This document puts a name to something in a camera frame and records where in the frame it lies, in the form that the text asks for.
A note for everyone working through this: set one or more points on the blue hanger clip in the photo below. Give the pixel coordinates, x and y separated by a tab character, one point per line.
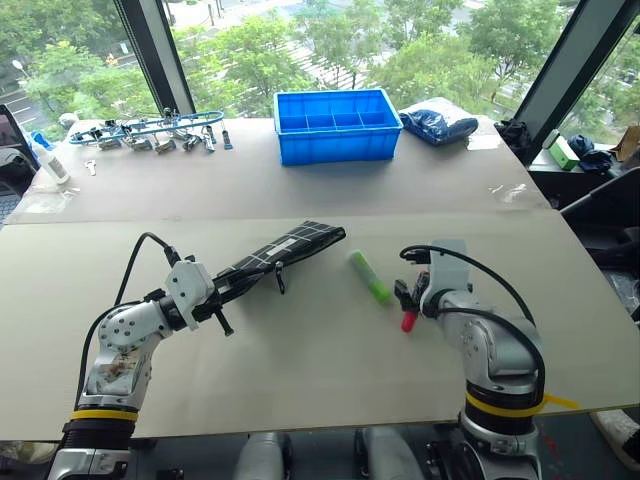
226	140

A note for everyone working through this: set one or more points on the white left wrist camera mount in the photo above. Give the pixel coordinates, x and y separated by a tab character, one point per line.
187	285

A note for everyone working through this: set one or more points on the black grid pencil pouch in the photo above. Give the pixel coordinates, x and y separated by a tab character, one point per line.
290	247

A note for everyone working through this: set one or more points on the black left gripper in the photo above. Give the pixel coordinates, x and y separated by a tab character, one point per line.
206	306

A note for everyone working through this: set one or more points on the clear plastic wrap piece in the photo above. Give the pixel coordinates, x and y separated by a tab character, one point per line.
507	192

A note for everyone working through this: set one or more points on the dark window frame post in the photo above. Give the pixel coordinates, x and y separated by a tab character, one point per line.
160	55
565	65

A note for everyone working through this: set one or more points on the white sneaker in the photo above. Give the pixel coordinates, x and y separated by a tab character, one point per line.
620	437

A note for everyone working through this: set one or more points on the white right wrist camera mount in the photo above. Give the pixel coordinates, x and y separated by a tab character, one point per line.
450	270

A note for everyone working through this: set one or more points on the clear plastic sheet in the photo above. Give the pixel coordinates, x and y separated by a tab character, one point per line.
47	199

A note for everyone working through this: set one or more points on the green highlighter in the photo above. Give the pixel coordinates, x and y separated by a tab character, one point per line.
370	276

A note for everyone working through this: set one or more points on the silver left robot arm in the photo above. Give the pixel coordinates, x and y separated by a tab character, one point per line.
125	325

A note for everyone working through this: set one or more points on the blue bagged cloth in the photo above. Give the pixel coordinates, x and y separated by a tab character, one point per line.
437	125

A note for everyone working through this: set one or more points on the metal hanger clip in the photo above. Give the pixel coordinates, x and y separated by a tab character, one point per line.
139	144
165	146
109	143
191	142

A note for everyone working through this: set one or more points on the red marker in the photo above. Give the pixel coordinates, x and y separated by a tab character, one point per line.
409	321

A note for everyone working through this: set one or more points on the blue clip hanger rack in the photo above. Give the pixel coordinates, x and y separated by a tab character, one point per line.
150	122

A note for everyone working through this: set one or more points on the white plastic bottle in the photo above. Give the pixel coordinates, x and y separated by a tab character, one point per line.
54	165

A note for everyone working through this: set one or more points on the grey rounded robot leg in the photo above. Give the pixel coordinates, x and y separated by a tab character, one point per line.
262	457
387	455

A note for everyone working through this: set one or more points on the green and white box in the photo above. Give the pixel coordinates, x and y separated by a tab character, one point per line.
562	152

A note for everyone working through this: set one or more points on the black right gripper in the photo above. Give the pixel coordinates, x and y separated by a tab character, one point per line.
422	290

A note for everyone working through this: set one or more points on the blue divided plastic bin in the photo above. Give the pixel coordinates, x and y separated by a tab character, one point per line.
337	135

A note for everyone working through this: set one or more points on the black bag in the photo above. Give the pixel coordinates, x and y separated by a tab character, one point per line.
515	140

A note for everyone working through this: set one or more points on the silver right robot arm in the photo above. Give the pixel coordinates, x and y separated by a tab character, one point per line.
480	345

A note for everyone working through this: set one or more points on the black chair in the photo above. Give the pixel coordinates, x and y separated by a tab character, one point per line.
610	215

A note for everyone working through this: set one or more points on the dark blue cloth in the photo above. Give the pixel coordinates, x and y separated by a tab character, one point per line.
592	152

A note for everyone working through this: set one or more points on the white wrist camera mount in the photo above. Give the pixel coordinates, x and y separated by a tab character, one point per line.
187	285
450	270

